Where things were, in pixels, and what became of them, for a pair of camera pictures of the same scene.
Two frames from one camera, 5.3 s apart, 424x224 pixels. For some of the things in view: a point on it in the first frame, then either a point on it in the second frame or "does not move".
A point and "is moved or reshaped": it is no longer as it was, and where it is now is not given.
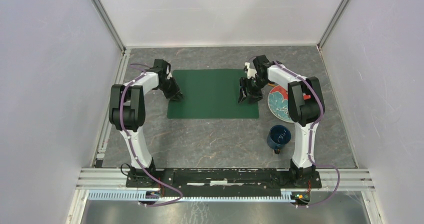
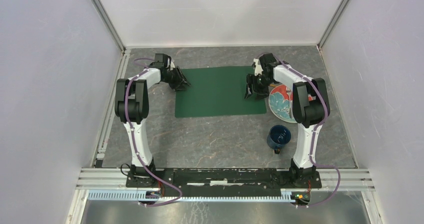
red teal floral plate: (278, 103) does not move
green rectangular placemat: (210, 94) is moved or reshaped
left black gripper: (176, 91) -> (180, 79)
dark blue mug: (278, 136) does not move
